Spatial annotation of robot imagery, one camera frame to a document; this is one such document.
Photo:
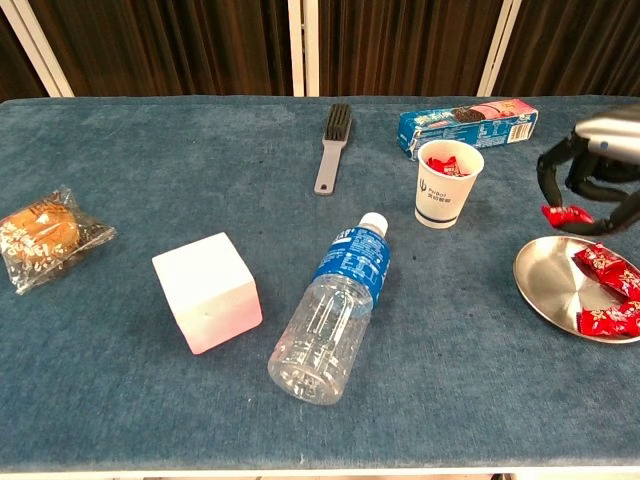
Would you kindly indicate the grey brush black bristles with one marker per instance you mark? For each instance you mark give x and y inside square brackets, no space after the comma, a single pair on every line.
[327,165]

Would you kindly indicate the dark brown pleated curtain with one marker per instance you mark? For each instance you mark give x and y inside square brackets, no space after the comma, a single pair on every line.
[15,75]
[575,50]
[175,50]
[400,50]

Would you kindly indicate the bread in clear wrapper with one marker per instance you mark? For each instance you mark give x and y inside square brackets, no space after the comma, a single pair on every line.
[45,235]

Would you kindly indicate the white partition post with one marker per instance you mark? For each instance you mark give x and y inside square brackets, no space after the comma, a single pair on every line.
[296,50]
[312,50]

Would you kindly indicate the pink foam cube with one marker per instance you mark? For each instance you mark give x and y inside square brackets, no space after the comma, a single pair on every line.
[210,290]

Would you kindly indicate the white partition frame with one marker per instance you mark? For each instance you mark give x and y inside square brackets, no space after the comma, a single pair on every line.
[45,55]
[497,50]

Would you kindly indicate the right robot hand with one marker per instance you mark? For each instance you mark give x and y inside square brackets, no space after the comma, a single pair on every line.
[615,135]

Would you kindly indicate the clear bottle blue label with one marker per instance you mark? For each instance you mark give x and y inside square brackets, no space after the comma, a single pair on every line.
[320,325]

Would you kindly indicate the blue pink cookie box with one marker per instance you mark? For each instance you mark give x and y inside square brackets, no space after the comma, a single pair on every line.
[500,130]

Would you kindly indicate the blue felt table cloth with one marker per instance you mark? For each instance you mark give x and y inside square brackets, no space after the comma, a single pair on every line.
[150,150]

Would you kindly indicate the white paper cup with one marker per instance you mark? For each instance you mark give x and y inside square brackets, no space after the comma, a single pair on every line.
[440,200]

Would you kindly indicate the silver metal plate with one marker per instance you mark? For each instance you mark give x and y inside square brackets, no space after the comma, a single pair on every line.
[545,280]

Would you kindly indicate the red candy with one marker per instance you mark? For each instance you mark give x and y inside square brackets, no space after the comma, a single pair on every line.
[572,215]
[595,257]
[631,312]
[600,321]
[457,173]
[622,280]
[442,164]

